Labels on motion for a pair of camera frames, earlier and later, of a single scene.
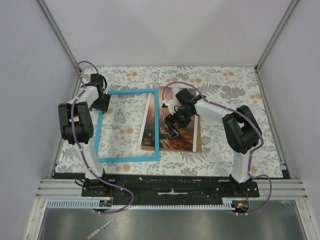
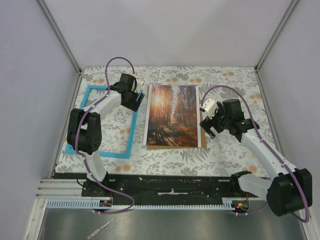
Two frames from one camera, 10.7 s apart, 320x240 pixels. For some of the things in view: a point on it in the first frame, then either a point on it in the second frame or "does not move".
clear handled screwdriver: x=97 y=230 does not move
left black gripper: x=104 y=106 to x=135 y=105
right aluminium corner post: x=275 y=34 does not move
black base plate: x=138 y=187 does not move
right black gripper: x=171 y=120 to x=208 y=123
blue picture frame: x=98 y=142 to x=89 y=87
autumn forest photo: x=185 y=140 does not move
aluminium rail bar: x=59 y=189 does not move
